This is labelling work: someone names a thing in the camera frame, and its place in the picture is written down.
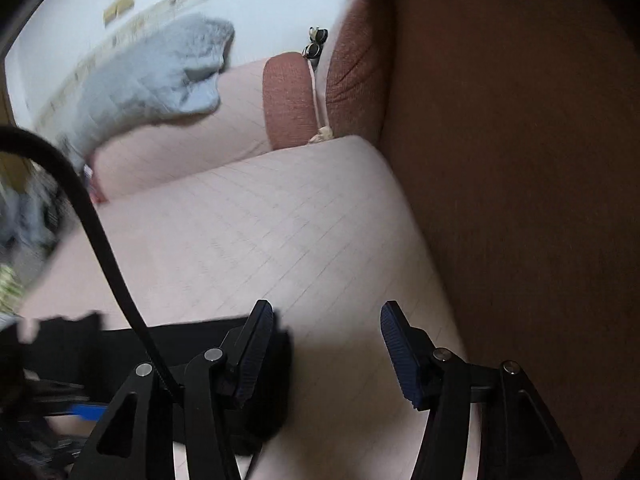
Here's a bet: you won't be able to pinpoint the black cable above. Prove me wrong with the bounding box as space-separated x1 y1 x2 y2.
0 127 182 403

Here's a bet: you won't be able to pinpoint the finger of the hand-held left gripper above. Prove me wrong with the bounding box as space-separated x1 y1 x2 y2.
27 380 110 423

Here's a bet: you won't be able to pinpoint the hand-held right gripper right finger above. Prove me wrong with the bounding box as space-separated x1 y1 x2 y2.
380 301 584 480

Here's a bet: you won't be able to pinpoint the pink quilted sofa cover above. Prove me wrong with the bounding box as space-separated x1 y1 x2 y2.
20 57 482 480

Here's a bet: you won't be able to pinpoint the brown square cushion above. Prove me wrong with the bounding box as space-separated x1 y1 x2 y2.
325 0 397 148

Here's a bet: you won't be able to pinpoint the grey quilted blanket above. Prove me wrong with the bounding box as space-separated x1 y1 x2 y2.
54 13 236 171

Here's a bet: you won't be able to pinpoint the brown sofa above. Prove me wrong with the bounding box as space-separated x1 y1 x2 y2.
350 0 640 480

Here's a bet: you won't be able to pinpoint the black pants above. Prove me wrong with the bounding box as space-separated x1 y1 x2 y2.
20 312 294 457

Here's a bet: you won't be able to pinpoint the black and white plush toy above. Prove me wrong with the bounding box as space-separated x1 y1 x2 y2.
302 26 330 64

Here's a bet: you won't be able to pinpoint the brown round bolster cushion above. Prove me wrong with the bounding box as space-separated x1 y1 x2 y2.
263 52 324 151

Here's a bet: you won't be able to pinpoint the pile of grey clothes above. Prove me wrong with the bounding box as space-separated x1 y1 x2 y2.
0 180 68 263

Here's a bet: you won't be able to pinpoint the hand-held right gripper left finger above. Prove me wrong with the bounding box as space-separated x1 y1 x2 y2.
70 300 275 480

